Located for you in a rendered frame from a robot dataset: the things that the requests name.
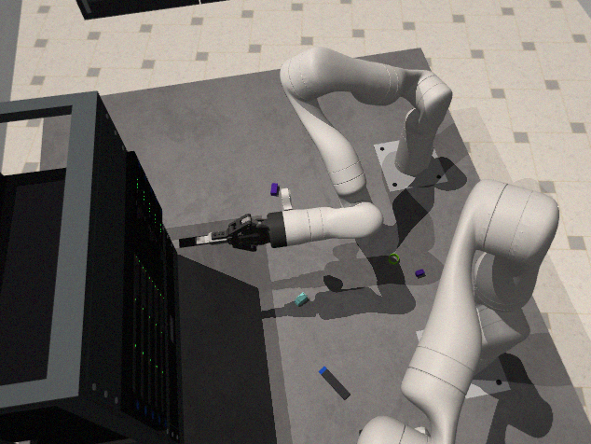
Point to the dark grey flat bar with blue end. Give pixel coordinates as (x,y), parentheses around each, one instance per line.
(334,383)

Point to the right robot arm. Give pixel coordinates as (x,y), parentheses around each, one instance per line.
(319,71)

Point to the dark grey tag with blue end and white label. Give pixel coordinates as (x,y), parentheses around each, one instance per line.
(193,241)

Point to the black server rack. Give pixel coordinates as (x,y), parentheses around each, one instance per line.
(83,296)

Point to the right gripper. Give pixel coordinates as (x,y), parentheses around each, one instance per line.
(255,232)

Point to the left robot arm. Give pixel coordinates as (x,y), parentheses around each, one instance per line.
(462,336)

